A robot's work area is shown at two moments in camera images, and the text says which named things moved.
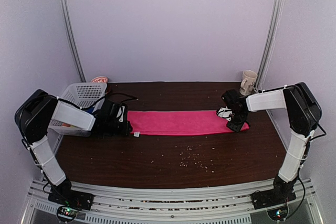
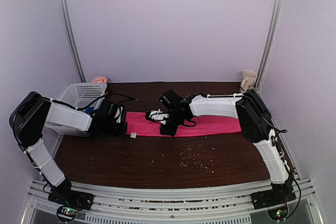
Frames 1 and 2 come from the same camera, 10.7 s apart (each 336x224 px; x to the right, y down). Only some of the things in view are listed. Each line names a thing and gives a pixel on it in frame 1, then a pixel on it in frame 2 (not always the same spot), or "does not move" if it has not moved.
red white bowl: [100, 80] does not move
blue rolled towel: [90, 109] does not move
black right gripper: [237, 128] to [170, 131]
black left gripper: [125, 131] does not move
